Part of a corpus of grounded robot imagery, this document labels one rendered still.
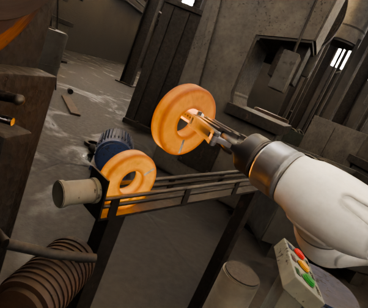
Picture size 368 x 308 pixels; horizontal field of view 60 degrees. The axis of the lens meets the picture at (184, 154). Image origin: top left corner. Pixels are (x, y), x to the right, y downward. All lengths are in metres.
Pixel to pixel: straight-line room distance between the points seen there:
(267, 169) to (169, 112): 0.22
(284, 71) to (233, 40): 0.60
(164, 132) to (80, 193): 0.23
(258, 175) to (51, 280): 0.46
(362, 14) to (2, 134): 8.93
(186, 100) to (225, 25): 2.43
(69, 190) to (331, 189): 0.50
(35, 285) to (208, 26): 2.66
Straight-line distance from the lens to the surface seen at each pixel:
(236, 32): 3.00
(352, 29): 9.10
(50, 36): 3.11
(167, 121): 0.63
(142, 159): 0.78
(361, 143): 4.04
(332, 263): 0.66
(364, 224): 0.48
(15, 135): 0.61
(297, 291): 0.98
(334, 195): 0.48
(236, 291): 1.01
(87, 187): 0.74
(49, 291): 0.72
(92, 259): 0.77
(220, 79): 2.96
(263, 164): 0.52
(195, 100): 0.66
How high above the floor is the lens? 1.01
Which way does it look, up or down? 14 degrees down
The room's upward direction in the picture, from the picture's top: 23 degrees clockwise
